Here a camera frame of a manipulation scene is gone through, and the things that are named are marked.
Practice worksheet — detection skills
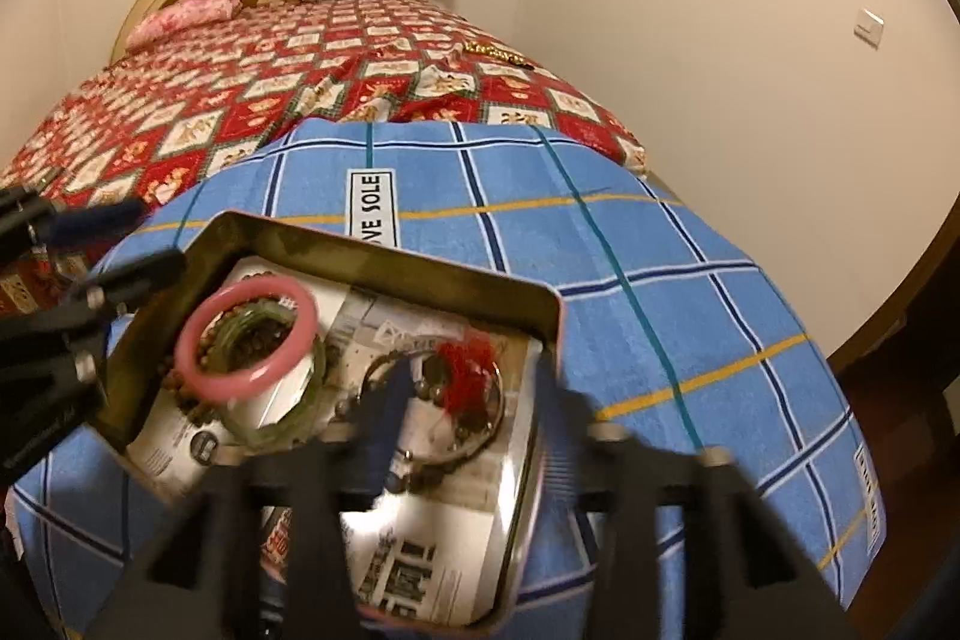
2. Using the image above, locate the printed paper leaflet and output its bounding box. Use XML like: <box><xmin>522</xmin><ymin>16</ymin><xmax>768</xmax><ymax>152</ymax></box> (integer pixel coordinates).
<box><xmin>127</xmin><ymin>257</ymin><xmax>542</xmax><ymax>626</ymax></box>

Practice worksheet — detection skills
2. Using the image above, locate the pink bangle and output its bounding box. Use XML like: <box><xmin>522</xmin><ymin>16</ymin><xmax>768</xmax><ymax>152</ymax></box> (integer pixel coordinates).
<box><xmin>174</xmin><ymin>280</ymin><xmax>320</xmax><ymax>405</ymax></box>

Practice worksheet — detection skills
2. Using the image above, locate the beaded bracelet with red tassel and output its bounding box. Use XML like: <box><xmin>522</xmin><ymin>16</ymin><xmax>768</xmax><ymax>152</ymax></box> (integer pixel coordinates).
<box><xmin>358</xmin><ymin>332</ymin><xmax>512</xmax><ymax>462</ymax></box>

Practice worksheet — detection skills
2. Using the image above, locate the white light switch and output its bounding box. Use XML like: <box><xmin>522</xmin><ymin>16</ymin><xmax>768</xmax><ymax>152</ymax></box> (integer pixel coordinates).
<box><xmin>854</xmin><ymin>8</ymin><xmax>887</xmax><ymax>46</ymax></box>

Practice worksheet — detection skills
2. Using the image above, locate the pink tin box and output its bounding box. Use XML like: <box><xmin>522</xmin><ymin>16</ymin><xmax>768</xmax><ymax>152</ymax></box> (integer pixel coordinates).
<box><xmin>96</xmin><ymin>210</ymin><xmax>565</xmax><ymax>635</ymax></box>

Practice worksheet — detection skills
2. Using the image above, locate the brown bead bracelet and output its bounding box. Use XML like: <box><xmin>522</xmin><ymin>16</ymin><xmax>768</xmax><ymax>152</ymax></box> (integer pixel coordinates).
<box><xmin>169</xmin><ymin>302</ymin><xmax>305</xmax><ymax>420</ymax></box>

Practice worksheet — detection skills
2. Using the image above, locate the red patterned bedspread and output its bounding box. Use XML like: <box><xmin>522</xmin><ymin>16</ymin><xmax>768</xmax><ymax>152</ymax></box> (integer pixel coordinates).
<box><xmin>0</xmin><ymin>0</ymin><xmax>650</xmax><ymax>320</ymax></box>

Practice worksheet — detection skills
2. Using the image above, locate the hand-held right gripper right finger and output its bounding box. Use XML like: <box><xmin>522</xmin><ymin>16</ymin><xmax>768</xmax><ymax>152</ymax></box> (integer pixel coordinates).
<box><xmin>535</xmin><ymin>377</ymin><xmax>863</xmax><ymax>640</ymax></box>

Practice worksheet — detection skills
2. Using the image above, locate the pink floral pillow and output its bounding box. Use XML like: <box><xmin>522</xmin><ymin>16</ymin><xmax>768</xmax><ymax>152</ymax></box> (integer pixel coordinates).
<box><xmin>124</xmin><ymin>0</ymin><xmax>242</xmax><ymax>49</ymax></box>

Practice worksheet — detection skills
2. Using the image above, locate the blue plaid tablecloth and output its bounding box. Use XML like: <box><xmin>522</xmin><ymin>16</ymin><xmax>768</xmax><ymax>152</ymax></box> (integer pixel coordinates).
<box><xmin>7</xmin><ymin>119</ymin><xmax>890</xmax><ymax>640</ymax></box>

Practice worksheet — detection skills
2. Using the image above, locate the gold bead string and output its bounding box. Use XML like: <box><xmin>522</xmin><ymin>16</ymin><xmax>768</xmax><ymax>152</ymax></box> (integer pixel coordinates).
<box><xmin>460</xmin><ymin>40</ymin><xmax>535</xmax><ymax>70</ymax></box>

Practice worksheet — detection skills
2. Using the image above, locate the green bangle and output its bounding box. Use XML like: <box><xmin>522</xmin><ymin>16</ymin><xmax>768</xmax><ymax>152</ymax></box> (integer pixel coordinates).
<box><xmin>196</xmin><ymin>302</ymin><xmax>329</xmax><ymax>447</ymax></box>

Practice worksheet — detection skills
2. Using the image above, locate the dark purple bead bracelet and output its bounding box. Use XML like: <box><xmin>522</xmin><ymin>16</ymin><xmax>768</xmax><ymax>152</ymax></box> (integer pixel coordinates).
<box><xmin>416</xmin><ymin>366</ymin><xmax>488</xmax><ymax>435</ymax></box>

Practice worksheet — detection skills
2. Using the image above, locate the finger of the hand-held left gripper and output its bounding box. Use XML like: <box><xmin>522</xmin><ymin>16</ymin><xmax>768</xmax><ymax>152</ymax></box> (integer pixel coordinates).
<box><xmin>0</xmin><ymin>186</ymin><xmax>148</xmax><ymax>250</ymax></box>
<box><xmin>45</xmin><ymin>250</ymin><xmax>188</xmax><ymax>315</ymax></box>

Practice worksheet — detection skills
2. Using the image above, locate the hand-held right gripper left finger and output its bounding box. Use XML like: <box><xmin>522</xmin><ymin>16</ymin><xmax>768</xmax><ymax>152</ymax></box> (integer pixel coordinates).
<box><xmin>82</xmin><ymin>359</ymin><xmax>421</xmax><ymax>640</ymax></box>

